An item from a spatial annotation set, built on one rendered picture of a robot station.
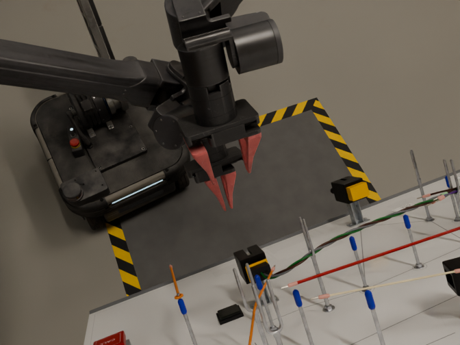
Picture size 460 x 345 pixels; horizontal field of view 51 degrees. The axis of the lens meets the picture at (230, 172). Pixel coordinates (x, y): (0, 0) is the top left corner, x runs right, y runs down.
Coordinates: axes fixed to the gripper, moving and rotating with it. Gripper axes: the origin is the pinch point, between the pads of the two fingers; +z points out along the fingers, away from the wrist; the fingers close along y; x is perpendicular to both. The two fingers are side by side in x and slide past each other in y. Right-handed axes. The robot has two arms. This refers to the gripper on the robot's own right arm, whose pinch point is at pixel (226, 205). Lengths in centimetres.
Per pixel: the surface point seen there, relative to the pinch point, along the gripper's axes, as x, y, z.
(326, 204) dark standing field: 106, 54, 55
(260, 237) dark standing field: 102, 21, 57
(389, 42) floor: 164, 130, 4
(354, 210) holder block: 10.0, 27.5, 14.8
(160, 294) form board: 9.4, -17.5, 17.3
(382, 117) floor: 132, 101, 33
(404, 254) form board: -15.1, 24.3, 13.2
